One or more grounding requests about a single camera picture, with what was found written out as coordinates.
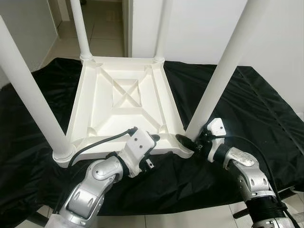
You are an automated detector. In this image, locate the white plastic table top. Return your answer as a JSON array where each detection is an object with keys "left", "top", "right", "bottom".
[{"left": 52, "top": 56, "right": 195, "bottom": 168}]

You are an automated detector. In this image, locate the black cloth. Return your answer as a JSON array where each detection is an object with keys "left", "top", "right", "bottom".
[{"left": 0, "top": 57, "right": 304, "bottom": 225}]

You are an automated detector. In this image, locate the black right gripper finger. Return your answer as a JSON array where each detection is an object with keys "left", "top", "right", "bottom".
[{"left": 175, "top": 134, "right": 195, "bottom": 152}]

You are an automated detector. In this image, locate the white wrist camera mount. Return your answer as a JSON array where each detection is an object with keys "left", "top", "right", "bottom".
[
  {"left": 205, "top": 118, "right": 227, "bottom": 162},
  {"left": 123, "top": 127, "right": 157, "bottom": 178}
]

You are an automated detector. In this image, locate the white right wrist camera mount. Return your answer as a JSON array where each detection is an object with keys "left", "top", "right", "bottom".
[{"left": 205, "top": 118, "right": 227, "bottom": 162}]

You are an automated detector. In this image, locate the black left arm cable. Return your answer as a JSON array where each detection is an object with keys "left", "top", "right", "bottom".
[{"left": 66, "top": 127, "right": 138, "bottom": 168}]

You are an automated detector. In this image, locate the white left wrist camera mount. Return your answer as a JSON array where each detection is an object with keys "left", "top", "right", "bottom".
[{"left": 123, "top": 127, "right": 157, "bottom": 178}]

